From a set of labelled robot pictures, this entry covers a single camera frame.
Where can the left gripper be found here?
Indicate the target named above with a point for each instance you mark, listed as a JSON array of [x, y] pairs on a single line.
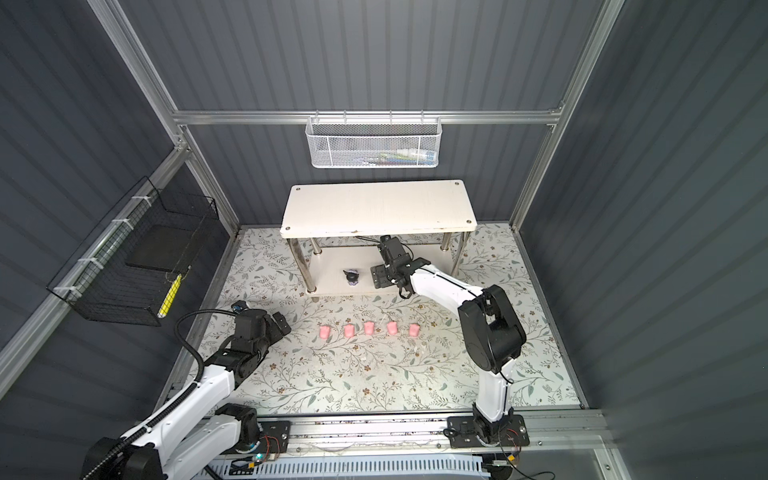
[[274, 332]]

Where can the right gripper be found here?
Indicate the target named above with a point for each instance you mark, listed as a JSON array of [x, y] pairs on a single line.
[[380, 276]]

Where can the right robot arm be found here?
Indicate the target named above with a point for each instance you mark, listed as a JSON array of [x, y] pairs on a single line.
[[492, 333]]

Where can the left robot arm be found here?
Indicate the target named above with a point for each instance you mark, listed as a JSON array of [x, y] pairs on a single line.
[[180, 414]]

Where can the white two-tier shelf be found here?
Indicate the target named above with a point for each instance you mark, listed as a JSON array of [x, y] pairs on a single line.
[[351, 210]]

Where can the yellow marker pen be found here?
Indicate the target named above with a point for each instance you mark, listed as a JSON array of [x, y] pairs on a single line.
[[169, 297]]

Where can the markers in white basket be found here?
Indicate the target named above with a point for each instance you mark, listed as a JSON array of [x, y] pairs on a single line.
[[411, 157]]

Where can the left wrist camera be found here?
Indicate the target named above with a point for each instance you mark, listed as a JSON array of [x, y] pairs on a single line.
[[239, 306]]

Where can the white wire basket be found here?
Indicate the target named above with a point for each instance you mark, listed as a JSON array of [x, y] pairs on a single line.
[[338, 145]]

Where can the black wire basket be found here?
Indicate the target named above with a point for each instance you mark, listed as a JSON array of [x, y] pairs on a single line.
[[125, 274]]

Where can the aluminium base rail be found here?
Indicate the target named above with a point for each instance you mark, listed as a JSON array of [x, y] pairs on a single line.
[[381, 434]]

